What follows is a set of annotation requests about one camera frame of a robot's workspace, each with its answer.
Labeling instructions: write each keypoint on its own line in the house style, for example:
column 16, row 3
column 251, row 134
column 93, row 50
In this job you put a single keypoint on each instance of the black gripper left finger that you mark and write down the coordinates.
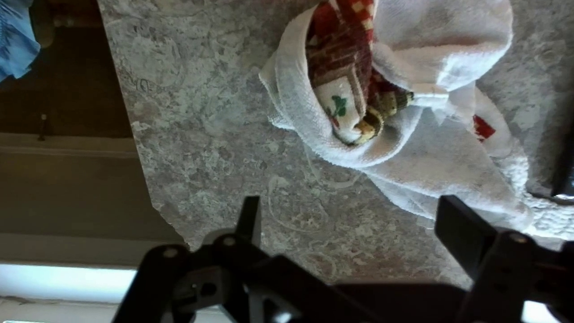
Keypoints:
column 233, row 273

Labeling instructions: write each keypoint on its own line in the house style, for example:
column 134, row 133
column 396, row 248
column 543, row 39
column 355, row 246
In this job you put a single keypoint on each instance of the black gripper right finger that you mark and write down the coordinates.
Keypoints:
column 509, row 267

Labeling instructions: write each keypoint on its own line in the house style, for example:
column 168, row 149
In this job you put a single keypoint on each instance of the white red tea towel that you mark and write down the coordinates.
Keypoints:
column 390, row 88

